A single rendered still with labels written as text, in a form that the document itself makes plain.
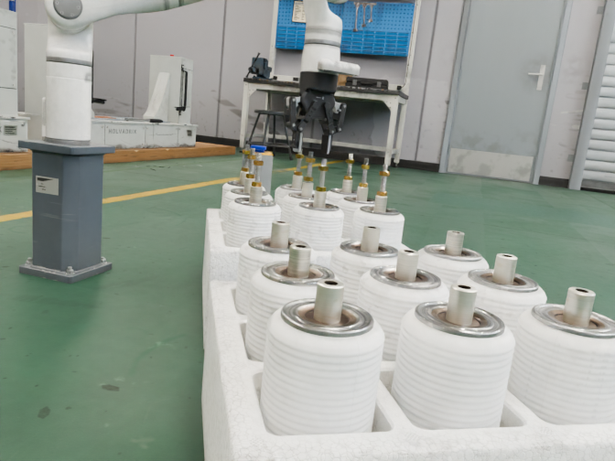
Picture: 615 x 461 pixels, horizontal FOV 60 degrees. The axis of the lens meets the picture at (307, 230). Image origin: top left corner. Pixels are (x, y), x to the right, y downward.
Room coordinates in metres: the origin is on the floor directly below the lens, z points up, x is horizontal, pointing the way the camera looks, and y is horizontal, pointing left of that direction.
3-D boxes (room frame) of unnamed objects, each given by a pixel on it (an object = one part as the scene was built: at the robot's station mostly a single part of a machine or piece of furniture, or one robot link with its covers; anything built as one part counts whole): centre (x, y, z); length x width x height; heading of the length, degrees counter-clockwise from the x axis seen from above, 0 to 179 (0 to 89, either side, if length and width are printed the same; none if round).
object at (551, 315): (0.46, -0.25, 0.25); 0.08 x 0.08 x 0.01
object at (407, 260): (0.55, -0.11, 0.26); 0.02 x 0.02 x 0.03
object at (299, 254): (0.52, 0.01, 0.26); 0.02 x 0.02 x 0.03
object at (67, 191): (1.20, 0.56, 0.15); 0.15 x 0.15 x 0.30; 73
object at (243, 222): (0.94, 0.10, 0.16); 0.10 x 0.10 x 0.18
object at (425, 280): (0.55, -0.11, 0.25); 0.08 x 0.08 x 0.01
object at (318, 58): (1.07, 0.00, 0.53); 0.11 x 0.09 x 0.06; 36
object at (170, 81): (4.02, 1.52, 0.45); 1.51 x 0.57 x 0.74; 163
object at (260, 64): (5.58, 0.64, 0.87); 0.41 x 0.17 x 0.25; 163
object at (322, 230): (0.97, -0.02, 0.16); 0.10 x 0.10 x 0.18
